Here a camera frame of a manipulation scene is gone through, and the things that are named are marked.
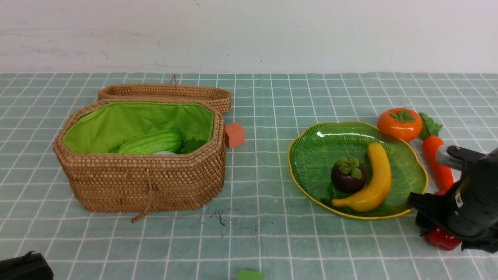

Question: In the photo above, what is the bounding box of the white radish with green leaves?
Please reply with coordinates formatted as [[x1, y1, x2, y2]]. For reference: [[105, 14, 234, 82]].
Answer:
[[154, 139, 207, 155]]

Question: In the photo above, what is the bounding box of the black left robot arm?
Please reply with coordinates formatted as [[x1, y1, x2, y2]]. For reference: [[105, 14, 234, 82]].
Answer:
[[0, 250, 54, 280]]

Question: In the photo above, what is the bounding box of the orange-red foam cube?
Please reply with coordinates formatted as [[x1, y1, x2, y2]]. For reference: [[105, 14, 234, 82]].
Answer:
[[224, 122, 245, 149]]

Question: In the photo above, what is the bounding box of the orange persimmon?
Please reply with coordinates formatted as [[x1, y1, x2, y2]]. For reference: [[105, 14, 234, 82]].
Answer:
[[377, 108, 422, 142]]

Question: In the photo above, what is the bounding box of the red bell pepper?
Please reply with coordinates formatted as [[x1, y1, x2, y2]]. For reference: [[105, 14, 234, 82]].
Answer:
[[423, 190, 463, 251]]

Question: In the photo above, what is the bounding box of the dark purple mangosteen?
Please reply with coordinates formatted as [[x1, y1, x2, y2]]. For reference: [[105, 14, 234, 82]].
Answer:
[[331, 157, 368, 194]]

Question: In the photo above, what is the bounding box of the woven wicker basket green lining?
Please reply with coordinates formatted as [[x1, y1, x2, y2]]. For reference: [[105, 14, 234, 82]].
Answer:
[[53, 97, 226, 215]]

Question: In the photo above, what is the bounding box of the green cucumber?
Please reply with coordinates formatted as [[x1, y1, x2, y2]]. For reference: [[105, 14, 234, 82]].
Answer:
[[117, 129, 182, 154]]

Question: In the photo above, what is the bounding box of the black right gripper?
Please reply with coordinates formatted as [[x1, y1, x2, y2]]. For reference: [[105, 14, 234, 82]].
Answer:
[[406, 150, 498, 253]]

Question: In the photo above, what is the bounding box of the green foam cube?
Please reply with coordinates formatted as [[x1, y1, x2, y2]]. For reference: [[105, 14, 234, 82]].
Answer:
[[237, 269, 264, 280]]

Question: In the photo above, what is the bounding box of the green leaf-shaped glass plate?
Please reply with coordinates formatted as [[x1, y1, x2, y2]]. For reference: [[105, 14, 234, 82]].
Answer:
[[288, 122, 429, 220]]

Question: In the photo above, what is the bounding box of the woven wicker basket lid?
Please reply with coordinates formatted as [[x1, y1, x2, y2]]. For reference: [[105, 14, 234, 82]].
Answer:
[[97, 74, 232, 114]]

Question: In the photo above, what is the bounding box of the orange carrot with green top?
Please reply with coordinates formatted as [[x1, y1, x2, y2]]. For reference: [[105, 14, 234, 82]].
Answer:
[[418, 112, 454, 191]]

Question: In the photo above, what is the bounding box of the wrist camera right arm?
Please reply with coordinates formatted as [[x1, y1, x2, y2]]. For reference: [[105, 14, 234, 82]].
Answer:
[[436, 145, 484, 172]]

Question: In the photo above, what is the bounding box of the green checkered tablecloth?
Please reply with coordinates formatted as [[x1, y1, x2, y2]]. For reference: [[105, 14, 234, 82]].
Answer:
[[0, 72, 497, 280]]

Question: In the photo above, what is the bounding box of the yellow banana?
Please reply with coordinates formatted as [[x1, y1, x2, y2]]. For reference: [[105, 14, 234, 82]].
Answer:
[[331, 142, 392, 212]]

